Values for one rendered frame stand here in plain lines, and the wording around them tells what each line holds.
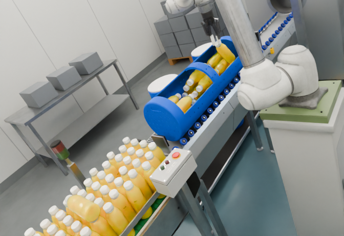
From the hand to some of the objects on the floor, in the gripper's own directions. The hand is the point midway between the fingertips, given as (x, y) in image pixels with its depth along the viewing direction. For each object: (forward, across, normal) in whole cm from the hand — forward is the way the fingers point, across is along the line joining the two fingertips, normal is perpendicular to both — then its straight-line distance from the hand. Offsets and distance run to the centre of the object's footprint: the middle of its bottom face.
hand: (215, 40), depth 187 cm
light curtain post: (+129, -28, -75) cm, 152 cm away
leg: (+129, -2, -31) cm, 133 cm away
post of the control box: (+129, -23, +94) cm, 161 cm away
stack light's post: (+129, +42, +112) cm, 176 cm away
